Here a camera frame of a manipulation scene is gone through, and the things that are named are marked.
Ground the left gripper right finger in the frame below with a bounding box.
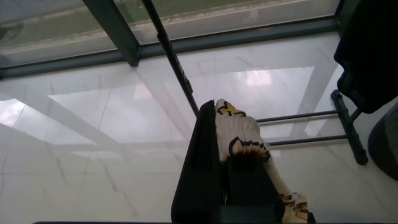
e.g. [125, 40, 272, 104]
[224, 154, 285, 222]

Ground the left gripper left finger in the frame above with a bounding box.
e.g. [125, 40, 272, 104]
[170, 100, 225, 222]

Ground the cream printed garment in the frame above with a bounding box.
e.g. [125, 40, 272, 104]
[214, 98, 309, 223]

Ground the black garment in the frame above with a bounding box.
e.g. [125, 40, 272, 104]
[334, 0, 398, 114]

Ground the black clothes rack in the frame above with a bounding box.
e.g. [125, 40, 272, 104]
[141, 0, 369, 166]

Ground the white laundry basket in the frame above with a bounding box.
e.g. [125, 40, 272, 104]
[368, 102, 398, 182]

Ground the window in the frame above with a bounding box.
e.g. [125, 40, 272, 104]
[0, 0, 355, 79]

